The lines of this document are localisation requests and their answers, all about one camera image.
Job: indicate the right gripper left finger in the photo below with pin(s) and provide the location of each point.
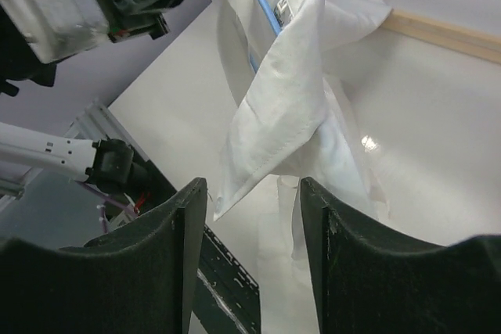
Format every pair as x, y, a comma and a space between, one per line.
139, 278

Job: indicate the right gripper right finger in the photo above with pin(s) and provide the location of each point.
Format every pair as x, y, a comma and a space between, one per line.
369, 278

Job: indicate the white shirt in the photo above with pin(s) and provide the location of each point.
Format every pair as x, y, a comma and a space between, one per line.
294, 121

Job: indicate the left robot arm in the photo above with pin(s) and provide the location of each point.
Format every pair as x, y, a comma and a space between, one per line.
106, 166

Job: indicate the wooden clothes rack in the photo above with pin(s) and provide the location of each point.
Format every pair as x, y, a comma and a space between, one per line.
446, 35

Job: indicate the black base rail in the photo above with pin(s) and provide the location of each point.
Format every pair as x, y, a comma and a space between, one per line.
227, 298

